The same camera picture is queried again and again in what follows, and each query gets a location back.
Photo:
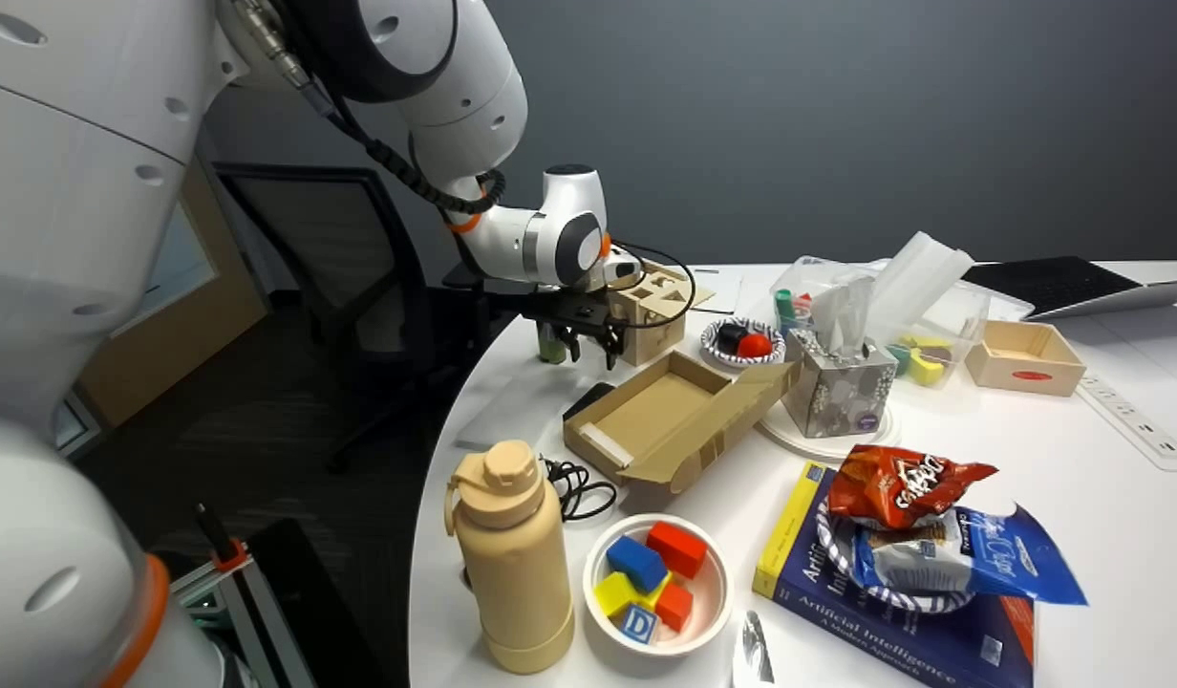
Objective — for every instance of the clear plastic container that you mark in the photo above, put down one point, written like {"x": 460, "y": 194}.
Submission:
{"x": 965, "y": 326}

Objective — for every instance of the green tape roll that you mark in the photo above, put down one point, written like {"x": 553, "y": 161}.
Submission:
{"x": 899, "y": 361}

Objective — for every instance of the grey patterned tissue box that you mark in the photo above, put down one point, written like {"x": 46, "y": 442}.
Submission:
{"x": 837, "y": 399}

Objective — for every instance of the tan water bottle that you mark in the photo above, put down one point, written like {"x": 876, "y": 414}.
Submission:
{"x": 516, "y": 576}

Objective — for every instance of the metal tool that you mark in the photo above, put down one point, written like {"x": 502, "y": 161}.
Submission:
{"x": 759, "y": 642}

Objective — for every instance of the clear ruler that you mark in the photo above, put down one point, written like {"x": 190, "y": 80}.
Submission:
{"x": 1143, "y": 424}

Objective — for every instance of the blue yellow book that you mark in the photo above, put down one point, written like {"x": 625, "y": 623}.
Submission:
{"x": 867, "y": 633}

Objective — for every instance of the small wooden tray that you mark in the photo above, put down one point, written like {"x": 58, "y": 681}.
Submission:
{"x": 996, "y": 370}

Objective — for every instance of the yellow block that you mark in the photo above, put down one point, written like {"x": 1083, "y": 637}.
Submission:
{"x": 611, "y": 595}

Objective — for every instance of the wood framed whiteboard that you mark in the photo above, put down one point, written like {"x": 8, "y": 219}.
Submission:
{"x": 180, "y": 330}

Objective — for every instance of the yellow tape roll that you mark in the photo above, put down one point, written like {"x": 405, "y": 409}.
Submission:
{"x": 927, "y": 363}

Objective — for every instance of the blue plastic pouch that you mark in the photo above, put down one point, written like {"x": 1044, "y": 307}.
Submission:
{"x": 1029, "y": 556}

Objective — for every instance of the white bowl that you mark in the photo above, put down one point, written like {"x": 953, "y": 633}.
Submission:
{"x": 713, "y": 596}

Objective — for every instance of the black office chair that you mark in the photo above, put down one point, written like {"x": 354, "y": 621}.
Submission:
{"x": 385, "y": 307}

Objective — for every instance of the black piece in bowl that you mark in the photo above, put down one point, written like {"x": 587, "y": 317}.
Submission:
{"x": 731, "y": 337}

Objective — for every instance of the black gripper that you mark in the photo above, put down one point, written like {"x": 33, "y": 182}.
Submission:
{"x": 593, "y": 305}

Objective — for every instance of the wooden shape sorter box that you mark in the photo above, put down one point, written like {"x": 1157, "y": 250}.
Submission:
{"x": 657, "y": 311}

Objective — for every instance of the red chip bag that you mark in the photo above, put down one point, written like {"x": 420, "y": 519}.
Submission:
{"x": 899, "y": 483}

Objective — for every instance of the green marker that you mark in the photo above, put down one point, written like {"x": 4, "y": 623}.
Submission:
{"x": 786, "y": 311}

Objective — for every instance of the open cardboard box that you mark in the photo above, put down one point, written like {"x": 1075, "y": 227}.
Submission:
{"x": 657, "y": 414}

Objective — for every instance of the small patterned bowl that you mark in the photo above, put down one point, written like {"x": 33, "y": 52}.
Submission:
{"x": 717, "y": 354}

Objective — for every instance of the silver packet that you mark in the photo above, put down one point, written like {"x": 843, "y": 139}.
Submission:
{"x": 918, "y": 562}

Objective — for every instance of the orange block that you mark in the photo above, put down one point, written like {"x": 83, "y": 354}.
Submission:
{"x": 672, "y": 604}

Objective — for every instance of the small blue white block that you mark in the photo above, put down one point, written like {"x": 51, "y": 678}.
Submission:
{"x": 634, "y": 623}

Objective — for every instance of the grey laptop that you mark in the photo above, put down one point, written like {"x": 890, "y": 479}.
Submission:
{"x": 1126, "y": 315}

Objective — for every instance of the red piece in bowl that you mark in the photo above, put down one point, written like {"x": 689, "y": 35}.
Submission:
{"x": 753, "y": 347}

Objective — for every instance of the white tissue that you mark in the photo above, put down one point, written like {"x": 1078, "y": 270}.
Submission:
{"x": 843, "y": 311}

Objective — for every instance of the red block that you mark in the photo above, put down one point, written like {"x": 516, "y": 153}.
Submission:
{"x": 679, "y": 548}

